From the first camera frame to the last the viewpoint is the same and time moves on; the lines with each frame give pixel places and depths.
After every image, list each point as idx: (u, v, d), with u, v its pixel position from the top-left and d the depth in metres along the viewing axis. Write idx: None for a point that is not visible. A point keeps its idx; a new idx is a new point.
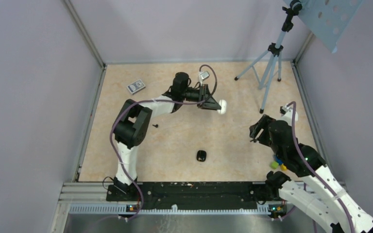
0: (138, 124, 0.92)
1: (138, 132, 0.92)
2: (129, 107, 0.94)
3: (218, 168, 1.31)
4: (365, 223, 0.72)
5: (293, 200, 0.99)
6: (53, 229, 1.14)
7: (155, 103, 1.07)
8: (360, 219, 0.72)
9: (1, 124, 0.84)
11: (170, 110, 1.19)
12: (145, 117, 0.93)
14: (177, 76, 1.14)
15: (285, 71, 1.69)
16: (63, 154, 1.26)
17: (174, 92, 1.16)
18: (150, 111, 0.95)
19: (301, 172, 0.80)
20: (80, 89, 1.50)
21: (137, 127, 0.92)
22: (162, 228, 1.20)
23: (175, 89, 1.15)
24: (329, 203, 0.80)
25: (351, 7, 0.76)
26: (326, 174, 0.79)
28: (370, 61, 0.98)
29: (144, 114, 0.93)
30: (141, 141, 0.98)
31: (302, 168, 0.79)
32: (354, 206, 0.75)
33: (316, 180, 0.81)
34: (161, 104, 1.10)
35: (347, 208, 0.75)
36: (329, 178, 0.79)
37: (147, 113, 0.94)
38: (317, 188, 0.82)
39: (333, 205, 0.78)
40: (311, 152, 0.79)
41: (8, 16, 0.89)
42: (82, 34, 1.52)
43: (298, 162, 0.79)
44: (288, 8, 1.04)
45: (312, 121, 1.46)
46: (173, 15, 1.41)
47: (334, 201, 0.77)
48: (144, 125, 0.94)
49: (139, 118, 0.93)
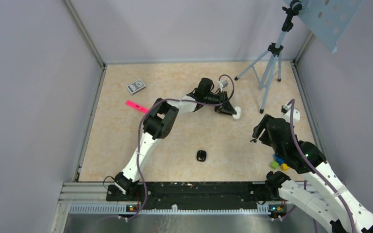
0: (167, 120, 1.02)
1: (166, 126, 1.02)
2: (159, 103, 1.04)
3: (218, 168, 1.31)
4: (366, 220, 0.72)
5: (293, 200, 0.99)
6: (53, 229, 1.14)
7: (181, 103, 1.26)
8: (361, 215, 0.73)
9: (0, 124, 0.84)
11: (193, 109, 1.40)
12: (173, 115, 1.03)
14: (203, 80, 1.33)
15: (285, 71, 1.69)
16: (63, 154, 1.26)
17: (198, 94, 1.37)
18: (177, 109, 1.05)
19: (301, 168, 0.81)
20: (80, 89, 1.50)
21: (165, 123, 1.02)
22: (161, 228, 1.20)
23: (199, 91, 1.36)
24: (330, 200, 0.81)
25: (351, 7, 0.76)
26: (326, 170, 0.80)
28: (370, 61, 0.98)
29: (172, 112, 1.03)
30: (166, 135, 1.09)
31: (302, 164, 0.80)
32: (355, 203, 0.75)
33: (315, 176, 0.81)
34: (184, 103, 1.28)
35: (349, 206, 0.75)
36: (329, 175, 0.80)
37: (174, 111, 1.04)
38: (318, 184, 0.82)
39: (334, 202, 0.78)
40: (311, 148, 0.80)
41: (8, 16, 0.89)
42: (82, 34, 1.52)
43: (298, 159, 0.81)
44: (288, 8, 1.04)
45: (312, 121, 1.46)
46: (173, 15, 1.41)
47: (335, 197, 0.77)
48: (171, 122, 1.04)
49: (167, 115, 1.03)
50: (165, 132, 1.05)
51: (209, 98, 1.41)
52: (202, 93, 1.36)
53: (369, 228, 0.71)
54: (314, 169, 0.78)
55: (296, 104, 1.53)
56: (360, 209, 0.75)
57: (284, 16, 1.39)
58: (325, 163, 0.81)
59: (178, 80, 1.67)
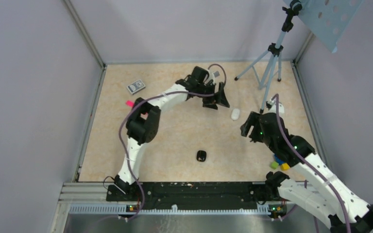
0: (148, 124, 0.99)
1: (148, 130, 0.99)
2: (139, 105, 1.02)
3: (218, 168, 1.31)
4: (359, 208, 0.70)
5: (294, 199, 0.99)
6: (53, 229, 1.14)
7: (164, 97, 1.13)
8: (353, 203, 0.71)
9: (0, 124, 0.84)
11: (183, 100, 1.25)
12: (155, 117, 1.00)
14: (196, 68, 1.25)
15: (285, 71, 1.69)
16: (62, 154, 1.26)
17: (192, 82, 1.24)
18: (159, 110, 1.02)
19: (292, 161, 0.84)
20: (80, 89, 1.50)
21: (147, 126, 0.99)
22: (162, 228, 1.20)
23: (193, 79, 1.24)
24: (322, 191, 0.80)
25: (351, 7, 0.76)
26: (315, 160, 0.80)
28: (370, 62, 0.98)
29: (154, 114, 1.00)
30: (152, 138, 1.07)
31: (292, 157, 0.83)
32: (346, 191, 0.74)
33: (304, 167, 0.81)
34: (173, 96, 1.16)
35: (340, 194, 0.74)
36: (319, 165, 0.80)
37: (155, 112, 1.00)
38: (310, 177, 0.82)
39: (326, 191, 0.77)
40: (302, 141, 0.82)
41: (8, 15, 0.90)
42: (82, 33, 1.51)
43: (288, 152, 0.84)
44: (288, 8, 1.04)
45: (312, 121, 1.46)
46: (173, 15, 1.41)
47: (325, 187, 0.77)
48: (153, 124, 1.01)
49: (149, 118, 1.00)
50: (149, 135, 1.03)
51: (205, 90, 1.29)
52: (196, 80, 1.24)
53: (363, 215, 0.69)
54: (304, 160, 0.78)
55: (296, 104, 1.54)
56: (351, 197, 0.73)
57: (284, 16, 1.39)
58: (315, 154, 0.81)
59: None
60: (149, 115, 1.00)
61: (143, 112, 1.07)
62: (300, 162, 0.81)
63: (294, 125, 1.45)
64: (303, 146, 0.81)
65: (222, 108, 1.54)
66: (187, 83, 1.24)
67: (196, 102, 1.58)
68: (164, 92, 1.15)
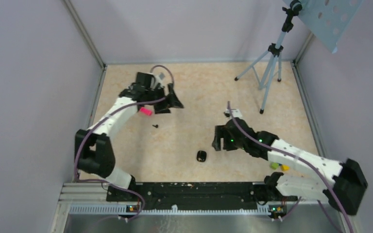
0: (99, 157, 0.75)
1: (103, 163, 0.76)
2: (84, 141, 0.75)
3: (218, 169, 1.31)
4: (333, 168, 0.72)
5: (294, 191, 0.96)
6: (53, 229, 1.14)
7: (111, 119, 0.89)
8: (326, 166, 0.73)
9: (1, 124, 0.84)
11: (133, 112, 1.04)
12: (104, 149, 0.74)
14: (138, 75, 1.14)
15: (285, 71, 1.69)
16: (63, 154, 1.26)
17: (138, 89, 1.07)
18: (107, 137, 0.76)
19: (264, 155, 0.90)
20: (80, 90, 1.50)
21: (99, 160, 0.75)
22: (162, 229, 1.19)
23: (138, 85, 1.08)
24: (300, 169, 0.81)
25: (351, 7, 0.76)
26: (280, 144, 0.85)
28: (370, 62, 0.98)
29: (101, 144, 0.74)
30: (111, 170, 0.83)
31: (262, 151, 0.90)
32: (316, 158, 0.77)
33: (273, 153, 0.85)
34: (120, 114, 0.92)
35: (312, 163, 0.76)
36: (285, 146, 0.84)
37: (103, 141, 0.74)
38: (284, 160, 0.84)
39: (301, 167, 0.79)
40: (267, 136, 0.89)
41: (8, 15, 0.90)
42: (82, 34, 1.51)
43: (258, 147, 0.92)
44: (288, 8, 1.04)
45: (312, 122, 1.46)
46: (173, 15, 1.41)
47: (298, 162, 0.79)
48: (106, 155, 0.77)
49: (97, 150, 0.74)
50: (107, 168, 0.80)
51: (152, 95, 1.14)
52: (144, 86, 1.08)
53: (338, 174, 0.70)
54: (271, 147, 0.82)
55: (296, 104, 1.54)
56: (322, 161, 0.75)
57: (284, 17, 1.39)
58: (279, 138, 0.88)
59: (178, 81, 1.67)
60: (96, 147, 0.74)
61: (91, 144, 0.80)
62: (268, 150, 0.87)
63: (294, 126, 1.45)
64: (267, 138, 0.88)
65: (222, 108, 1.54)
66: (132, 91, 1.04)
67: (196, 102, 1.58)
68: (108, 114, 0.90)
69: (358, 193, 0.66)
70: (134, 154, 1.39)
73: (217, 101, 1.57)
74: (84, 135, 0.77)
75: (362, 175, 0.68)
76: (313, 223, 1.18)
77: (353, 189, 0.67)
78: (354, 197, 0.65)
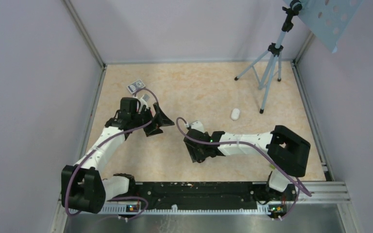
0: (89, 193, 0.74)
1: (93, 199, 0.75)
2: (73, 177, 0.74)
3: (218, 168, 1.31)
4: (266, 139, 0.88)
5: (283, 182, 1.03)
6: (53, 229, 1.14)
7: (98, 151, 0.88)
8: (261, 139, 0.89)
9: (0, 124, 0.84)
11: (122, 140, 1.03)
12: (93, 184, 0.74)
14: (122, 100, 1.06)
15: (285, 71, 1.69)
16: (62, 154, 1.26)
17: (124, 116, 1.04)
18: (95, 171, 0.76)
19: (217, 152, 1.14)
20: (80, 90, 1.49)
21: (89, 196, 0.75)
22: (161, 228, 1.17)
23: (124, 113, 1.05)
24: (248, 150, 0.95)
25: (351, 7, 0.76)
26: (225, 137, 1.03)
28: (370, 62, 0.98)
29: (91, 179, 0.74)
30: (102, 204, 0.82)
31: (217, 150, 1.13)
32: (253, 137, 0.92)
33: (223, 146, 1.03)
34: (107, 144, 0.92)
35: (250, 141, 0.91)
36: (230, 137, 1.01)
37: (92, 176, 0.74)
38: (233, 148, 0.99)
39: (247, 148, 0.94)
40: (215, 134, 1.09)
41: (8, 15, 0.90)
42: (82, 34, 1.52)
43: (212, 148, 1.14)
44: (288, 8, 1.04)
45: (312, 122, 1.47)
46: (173, 15, 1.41)
47: (241, 145, 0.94)
48: (96, 190, 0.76)
49: (86, 185, 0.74)
50: (97, 203, 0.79)
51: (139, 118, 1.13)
52: (128, 112, 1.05)
53: (271, 141, 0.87)
54: (219, 141, 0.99)
55: (296, 104, 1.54)
56: (258, 137, 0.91)
57: (284, 17, 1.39)
58: (225, 133, 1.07)
59: (178, 80, 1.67)
60: (85, 182, 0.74)
61: (79, 180, 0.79)
62: (218, 146, 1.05)
63: (294, 125, 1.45)
64: (217, 138, 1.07)
65: (222, 108, 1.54)
66: (118, 120, 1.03)
67: (197, 102, 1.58)
68: (95, 145, 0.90)
69: (299, 155, 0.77)
70: (134, 154, 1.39)
73: (217, 101, 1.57)
74: (72, 172, 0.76)
75: (295, 136, 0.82)
76: (315, 224, 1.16)
77: (296, 153, 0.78)
78: (295, 157, 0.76)
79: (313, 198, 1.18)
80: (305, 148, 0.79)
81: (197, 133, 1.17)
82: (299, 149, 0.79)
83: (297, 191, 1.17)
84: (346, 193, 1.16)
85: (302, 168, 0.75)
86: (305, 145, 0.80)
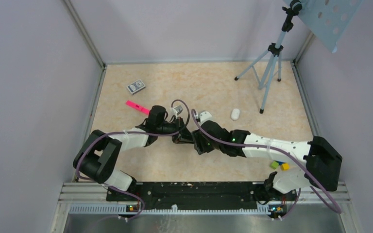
0: (104, 158, 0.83)
1: (104, 167, 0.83)
2: (98, 139, 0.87)
3: (218, 168, 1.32)
4: (302, 147, 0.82)
5: (288, 185, 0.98)
6: (53, 229, 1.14)
7: (126, 134, 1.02)
8: (296, 149, 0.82)
9: (1, 124, 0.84)
11: (142, 144, 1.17)
12: (113, 151, 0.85)
14: (154, 108, 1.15)
15: (284, 71, 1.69)
16: (63, 154, 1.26)
17: (150, 125, 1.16)
18: (119, 141, 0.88)
19: (241, 153, 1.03)
20: (80, 89, 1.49)
21: (102, 161, 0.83)
22: (161, 228, 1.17)
23: (151, 122, 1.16)
24: (279, 156, 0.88)
25: (351, 7, 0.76)
26: (253, 139, 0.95)
28: (370, 63, 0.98)
29: (112, 145, 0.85)
30: (106, 178, 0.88)
31: (239, 150, 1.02)
32: (287, 142, 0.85)
33: (247, 148, 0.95)
34: (134, 135, 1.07)
35: (283, 148, 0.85)
36: (257, 140, 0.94)
37: (114, 144, 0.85)
38: (259, 152, 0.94)
39: (275, 154, 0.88)
40: (237, 132, 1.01)
41: (8, 16, 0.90)
42: (82, 33, 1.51)
43: (234, 147, 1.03)
44: (288, 8, 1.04)
45: (312, 121, 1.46)
46: (174, 16, 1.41)
47: (270, 151, 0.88)
48: (111, 159, 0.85)
49: (106, 150, 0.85)
50: (103, 174, 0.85)
51: (163, 129, 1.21)
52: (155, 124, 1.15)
53: (309, 153, 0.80)
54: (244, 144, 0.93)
55: (296, 104, 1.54)
56: (293, 144, 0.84)
57: (284, 17, 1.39)
58: (250, 133, 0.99)
59: (178, 80, 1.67)
60: (108, 146, 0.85)
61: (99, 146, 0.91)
62: (243, 147, 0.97)
63: (294, 125, 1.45)
64: (242, 137, 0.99)
65: (222, 108, 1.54)
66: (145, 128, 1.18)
67: (197, 102, 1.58)
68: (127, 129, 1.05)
69: (332, 169, 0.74)
70: (134, 154, 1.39)
73: (217, 101, 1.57)
74: (98, 136, 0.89)
75: (331, 149, 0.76)
76: (314, 223, 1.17)
77: (328, 165, 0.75)
78: (330, 172, 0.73)
79: (313, 198, 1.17)
80: (337, 163, 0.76)
81: (216, 128, 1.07)
82: (332, 162, 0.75)
83: (297, 191, 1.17)
84: (346, 193, 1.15)
85: (335, 182, 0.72)
86: (339, 160, 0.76)
